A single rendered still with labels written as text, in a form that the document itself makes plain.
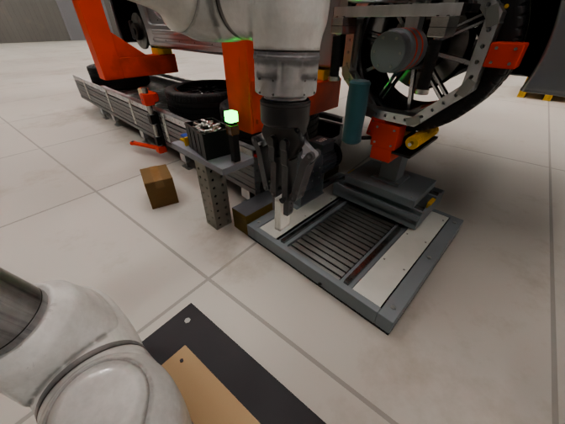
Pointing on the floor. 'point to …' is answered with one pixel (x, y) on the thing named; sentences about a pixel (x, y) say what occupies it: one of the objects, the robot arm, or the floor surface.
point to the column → (213, 196)
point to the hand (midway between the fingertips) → (282, 211)
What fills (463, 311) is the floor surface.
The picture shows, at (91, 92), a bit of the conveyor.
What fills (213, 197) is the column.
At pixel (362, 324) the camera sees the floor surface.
